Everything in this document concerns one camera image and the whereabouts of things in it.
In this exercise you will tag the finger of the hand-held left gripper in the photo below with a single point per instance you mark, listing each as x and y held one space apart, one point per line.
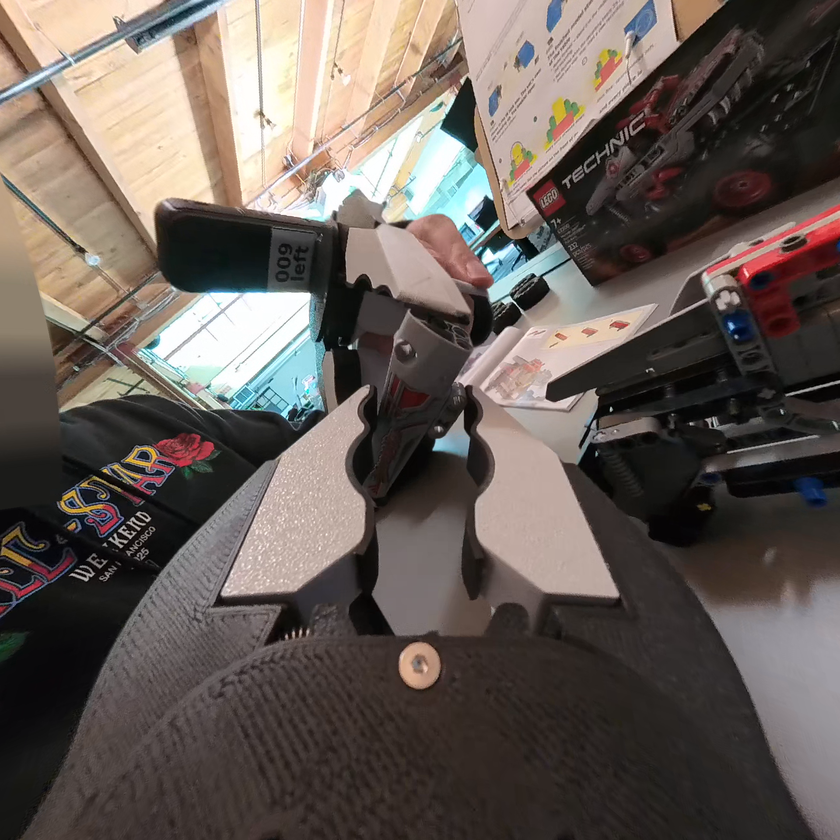
407 275
377 318

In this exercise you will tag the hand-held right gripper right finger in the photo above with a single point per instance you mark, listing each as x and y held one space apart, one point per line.
544 531

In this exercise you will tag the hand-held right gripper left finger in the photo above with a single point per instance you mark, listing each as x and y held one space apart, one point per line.
302 525

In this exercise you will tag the grey red toy body panel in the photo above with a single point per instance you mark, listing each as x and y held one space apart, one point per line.
407 407

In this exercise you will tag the toy truck chassis model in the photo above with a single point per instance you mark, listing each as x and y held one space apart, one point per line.
689 354

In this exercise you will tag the grey desk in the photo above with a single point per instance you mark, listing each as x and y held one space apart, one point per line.
754 623

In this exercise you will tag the person's left hand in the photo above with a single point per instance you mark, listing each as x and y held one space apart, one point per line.
453 253

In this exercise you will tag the black toy tyre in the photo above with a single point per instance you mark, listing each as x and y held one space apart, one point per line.
531 289
505 318

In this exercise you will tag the building instruction booklet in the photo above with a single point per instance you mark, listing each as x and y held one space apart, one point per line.
577 341

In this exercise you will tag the person's black printed sweatshirt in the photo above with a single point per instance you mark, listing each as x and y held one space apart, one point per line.
98 433

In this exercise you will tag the white printed instruction sheet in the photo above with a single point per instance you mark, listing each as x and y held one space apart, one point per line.
558 85

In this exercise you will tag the black toy set box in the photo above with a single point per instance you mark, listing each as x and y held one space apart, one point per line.
689 164

